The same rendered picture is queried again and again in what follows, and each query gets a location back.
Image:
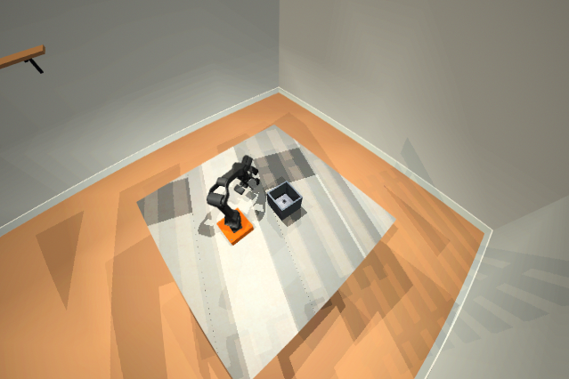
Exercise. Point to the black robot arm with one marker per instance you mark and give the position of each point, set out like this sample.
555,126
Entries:
240,172

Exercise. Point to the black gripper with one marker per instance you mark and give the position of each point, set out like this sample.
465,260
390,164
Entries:
238,188

